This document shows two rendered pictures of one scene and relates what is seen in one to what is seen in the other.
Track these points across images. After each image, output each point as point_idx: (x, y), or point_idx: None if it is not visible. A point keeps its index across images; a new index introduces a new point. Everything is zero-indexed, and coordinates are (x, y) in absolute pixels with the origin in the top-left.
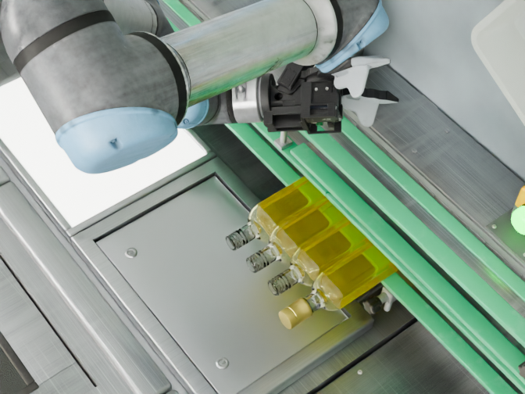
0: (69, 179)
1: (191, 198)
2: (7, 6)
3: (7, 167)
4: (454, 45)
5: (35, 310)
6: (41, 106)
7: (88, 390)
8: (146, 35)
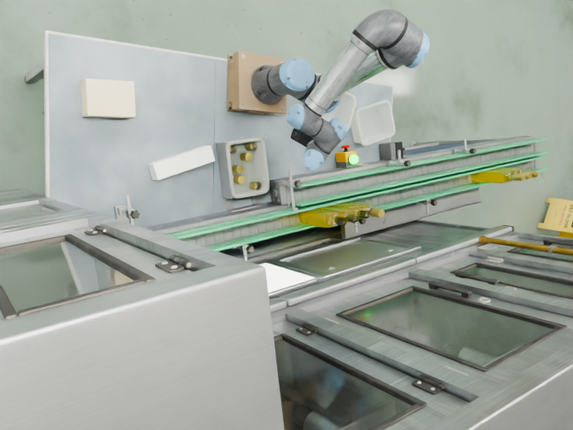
0: (280, 282)
1: (296, 263)
2: (390, 14)
3: None
4: (291, 143)
5: (366, 293)
6: (415, 35)
7: (409, 278)
8: None
